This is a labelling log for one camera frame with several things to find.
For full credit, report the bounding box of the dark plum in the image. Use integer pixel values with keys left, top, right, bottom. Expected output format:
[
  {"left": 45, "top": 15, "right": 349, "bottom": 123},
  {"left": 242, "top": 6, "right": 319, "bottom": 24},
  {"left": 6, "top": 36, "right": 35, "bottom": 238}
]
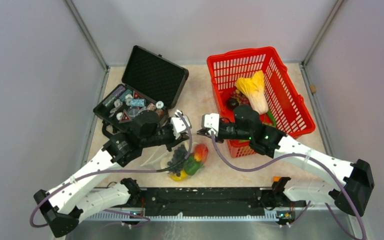
[{"left": 226, "top": 97, "right": 240, "bottom": 111}]

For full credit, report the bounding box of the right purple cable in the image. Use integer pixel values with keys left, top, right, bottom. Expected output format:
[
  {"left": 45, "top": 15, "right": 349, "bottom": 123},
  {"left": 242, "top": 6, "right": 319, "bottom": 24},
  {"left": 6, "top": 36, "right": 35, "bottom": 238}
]
[{"left": 210, "top": 132, "right": 368, "bottom": 240}]

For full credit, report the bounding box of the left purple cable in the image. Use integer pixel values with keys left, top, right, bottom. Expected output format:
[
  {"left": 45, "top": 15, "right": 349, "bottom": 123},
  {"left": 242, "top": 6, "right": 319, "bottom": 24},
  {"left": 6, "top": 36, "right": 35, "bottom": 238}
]
[{"left": 29, "top": 112, "right": 194, "bottom": 229}]

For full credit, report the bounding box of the purple cable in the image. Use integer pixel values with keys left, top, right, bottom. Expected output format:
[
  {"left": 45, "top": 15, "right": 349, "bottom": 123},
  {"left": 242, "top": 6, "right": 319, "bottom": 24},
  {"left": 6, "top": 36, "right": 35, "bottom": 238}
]
[
  {"left": 29, "top": 112, "right": 194, "bottom": 229},
  {"left": 210, "top": 132, "right": 368, "bottom": 240}
]

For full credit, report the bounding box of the napa cabbage toy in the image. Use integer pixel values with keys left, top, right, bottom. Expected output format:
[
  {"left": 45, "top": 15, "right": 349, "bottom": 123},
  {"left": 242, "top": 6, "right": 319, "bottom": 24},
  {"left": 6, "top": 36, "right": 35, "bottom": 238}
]
[{"left": 235, "top": 70, "right": 269, "bottom": 115}]

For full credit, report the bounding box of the black grape bunch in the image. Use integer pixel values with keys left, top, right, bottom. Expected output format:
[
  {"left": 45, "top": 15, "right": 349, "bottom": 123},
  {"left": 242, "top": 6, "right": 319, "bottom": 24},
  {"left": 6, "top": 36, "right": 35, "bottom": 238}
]
[{"left": 167, "top": 144, "right": 188, "bottom": 175}]

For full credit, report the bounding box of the red tomato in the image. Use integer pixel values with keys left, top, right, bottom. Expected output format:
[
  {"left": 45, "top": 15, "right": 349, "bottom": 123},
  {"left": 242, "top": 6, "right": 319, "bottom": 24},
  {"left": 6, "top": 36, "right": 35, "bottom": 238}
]
[{"left": 193, "top": 143, "right": 209, "bottom": 164}]

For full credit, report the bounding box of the red plastic basket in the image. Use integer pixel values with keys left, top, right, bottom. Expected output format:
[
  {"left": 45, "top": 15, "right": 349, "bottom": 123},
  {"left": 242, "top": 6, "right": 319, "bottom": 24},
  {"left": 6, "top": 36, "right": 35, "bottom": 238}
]
[{"left": 198, "top": 46, "right": 316, "bottom": 158}]

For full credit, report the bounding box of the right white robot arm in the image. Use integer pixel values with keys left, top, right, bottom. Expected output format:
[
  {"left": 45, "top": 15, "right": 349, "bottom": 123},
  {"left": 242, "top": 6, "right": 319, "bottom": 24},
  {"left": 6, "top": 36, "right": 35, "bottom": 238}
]
[{"left": 197, "top": 105, "right": 375, "bottom": 217}]

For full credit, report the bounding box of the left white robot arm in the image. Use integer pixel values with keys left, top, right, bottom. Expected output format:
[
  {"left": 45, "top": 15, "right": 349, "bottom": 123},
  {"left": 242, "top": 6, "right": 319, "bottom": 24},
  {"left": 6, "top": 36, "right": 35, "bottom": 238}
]
[{"left": 29, "top": 110, "right": 192, "bottom": 238}]

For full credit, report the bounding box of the purple grape bunch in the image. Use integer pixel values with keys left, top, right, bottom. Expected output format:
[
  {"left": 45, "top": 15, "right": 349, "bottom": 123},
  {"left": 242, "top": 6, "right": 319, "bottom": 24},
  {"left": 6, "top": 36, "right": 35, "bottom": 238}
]
[{"left": 230, "top": 89, "right": 251, "bottom": 106}]

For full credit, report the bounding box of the yellow lemon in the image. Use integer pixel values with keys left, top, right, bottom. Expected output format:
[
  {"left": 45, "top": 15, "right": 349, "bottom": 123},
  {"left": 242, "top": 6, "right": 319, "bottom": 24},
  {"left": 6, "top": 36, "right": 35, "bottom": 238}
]
[{"left": 169, "top": 170, "right": 189, "bottom": 182}]

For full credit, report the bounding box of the clear zip top bag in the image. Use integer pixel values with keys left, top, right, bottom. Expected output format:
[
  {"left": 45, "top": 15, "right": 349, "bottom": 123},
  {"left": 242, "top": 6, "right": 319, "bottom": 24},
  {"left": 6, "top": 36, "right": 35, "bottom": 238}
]
[{"left": 140, "top": 141, "right": 209, "bottom": 182}]

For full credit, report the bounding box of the black poker chip case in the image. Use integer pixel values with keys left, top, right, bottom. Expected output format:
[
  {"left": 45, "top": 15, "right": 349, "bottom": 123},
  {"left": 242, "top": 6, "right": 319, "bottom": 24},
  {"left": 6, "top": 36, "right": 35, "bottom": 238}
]
[{"left": 93, "top": 45, "right": 189, "bottom": 139}]

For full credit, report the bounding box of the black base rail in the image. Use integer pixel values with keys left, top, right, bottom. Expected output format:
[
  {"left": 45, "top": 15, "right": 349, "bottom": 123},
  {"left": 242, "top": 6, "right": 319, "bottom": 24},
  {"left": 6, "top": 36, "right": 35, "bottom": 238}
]
[{"left": 120, "top": 187, "right": 307, "bottom": 222}]

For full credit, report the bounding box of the green bell pepper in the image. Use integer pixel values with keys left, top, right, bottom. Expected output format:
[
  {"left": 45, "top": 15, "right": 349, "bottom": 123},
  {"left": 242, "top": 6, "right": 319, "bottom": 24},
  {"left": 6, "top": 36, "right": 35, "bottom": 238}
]
[{"left": 183, "top": 156, "right": 203, "bottom": 176}]

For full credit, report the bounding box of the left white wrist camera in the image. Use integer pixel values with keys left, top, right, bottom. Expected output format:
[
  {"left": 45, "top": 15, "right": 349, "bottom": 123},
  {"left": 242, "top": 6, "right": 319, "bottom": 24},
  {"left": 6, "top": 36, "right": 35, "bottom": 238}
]
[{"left": 170, "top": 109, "right": 192, "bottom": 139}]

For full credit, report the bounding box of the orange handled tool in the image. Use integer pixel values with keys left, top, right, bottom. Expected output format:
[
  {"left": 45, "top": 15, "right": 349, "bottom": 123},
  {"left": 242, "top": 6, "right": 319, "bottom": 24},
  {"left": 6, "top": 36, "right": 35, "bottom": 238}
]
[{"left": 273, "top": 176, "right": 288, "bottom": 183}]

